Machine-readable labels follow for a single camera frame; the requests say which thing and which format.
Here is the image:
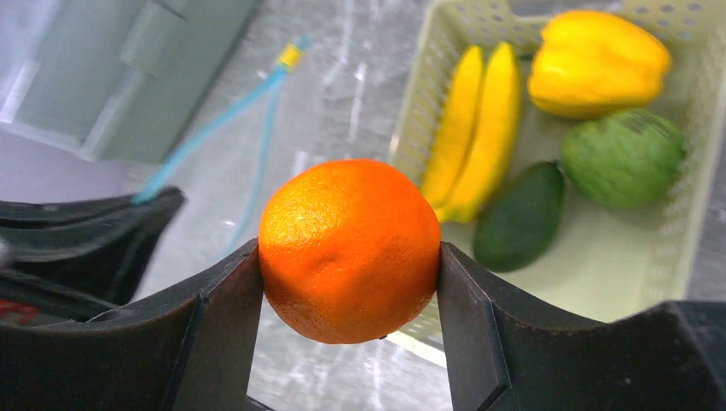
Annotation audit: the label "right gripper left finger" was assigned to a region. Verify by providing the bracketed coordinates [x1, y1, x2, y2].
[1, 241, 263, 410]

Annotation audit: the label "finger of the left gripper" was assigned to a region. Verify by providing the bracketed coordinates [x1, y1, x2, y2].
[1, 188, 185, 324]

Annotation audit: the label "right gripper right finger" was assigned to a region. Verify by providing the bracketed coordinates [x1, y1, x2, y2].
[437, 242, 725, 410]

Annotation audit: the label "pale green perforated basket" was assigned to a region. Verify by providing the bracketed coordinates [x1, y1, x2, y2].
[387, 0, 726, 370]

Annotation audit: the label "clear zip top bag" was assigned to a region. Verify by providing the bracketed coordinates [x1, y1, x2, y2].
[130, 33, 398, 262]

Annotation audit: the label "orange fruit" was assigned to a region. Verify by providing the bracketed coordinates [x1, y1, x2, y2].
[258, 158, 441, 344]

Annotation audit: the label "dark green avocado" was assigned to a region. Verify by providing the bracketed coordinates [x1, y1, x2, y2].
[473, 161, 565, 273]

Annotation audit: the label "clear lidded storage box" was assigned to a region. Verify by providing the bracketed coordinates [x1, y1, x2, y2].
[1, 1, 256, 164]

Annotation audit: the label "light green custard apple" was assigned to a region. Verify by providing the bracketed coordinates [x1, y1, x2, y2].
[561, 109, 686, 209]

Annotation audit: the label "yellow bananas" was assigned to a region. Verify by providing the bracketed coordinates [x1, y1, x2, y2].
[420, 42, 522, 223]

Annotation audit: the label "yellow bell pepper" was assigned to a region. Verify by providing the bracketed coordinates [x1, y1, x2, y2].
[527, 9, 672, 119]

